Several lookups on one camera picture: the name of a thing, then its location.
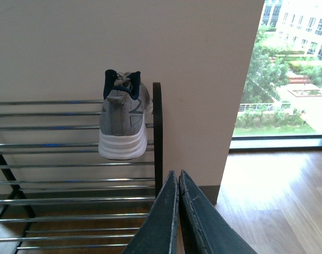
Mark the black metal shoe rack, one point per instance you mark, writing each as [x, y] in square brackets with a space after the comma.
[57, 194]

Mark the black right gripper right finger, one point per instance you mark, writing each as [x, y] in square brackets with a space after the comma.
[204, 230]

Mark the grey knit sneaker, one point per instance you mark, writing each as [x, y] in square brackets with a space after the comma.
[126, 105]

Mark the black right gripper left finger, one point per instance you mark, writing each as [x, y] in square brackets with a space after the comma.
[158, 232]

